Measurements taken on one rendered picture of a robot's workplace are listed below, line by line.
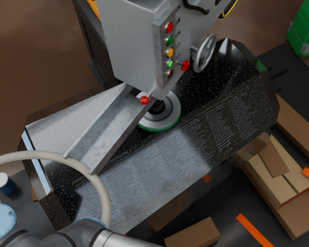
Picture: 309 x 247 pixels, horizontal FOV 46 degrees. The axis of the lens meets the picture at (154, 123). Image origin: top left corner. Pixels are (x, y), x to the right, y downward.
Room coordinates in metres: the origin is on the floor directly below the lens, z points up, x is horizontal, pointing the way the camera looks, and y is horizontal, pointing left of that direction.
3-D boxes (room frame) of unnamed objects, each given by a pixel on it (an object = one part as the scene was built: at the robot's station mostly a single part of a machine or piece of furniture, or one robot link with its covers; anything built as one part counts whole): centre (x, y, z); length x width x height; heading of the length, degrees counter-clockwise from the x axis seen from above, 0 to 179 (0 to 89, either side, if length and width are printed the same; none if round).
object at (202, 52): (0.90, -0.18, 1.24); 0.15 x 0.10 x 0.15; 141
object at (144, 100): (0.74, 0.01, 1.22); 0.08 x 0.03 x 0.03; 141
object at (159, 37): (0.76, -0.06, 1.42); 0.08 x 0.03 x 0.28; 141
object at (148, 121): (0.89, -0.01, 0.92); 0.21 x 0.21 x 0.01
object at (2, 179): (1.00, 1.01, 0.08); 0.10 x 0.10 x 0.13
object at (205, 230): (0.51, -0.14, 0.07); 0.30 x 0.12 x 0.12; 109
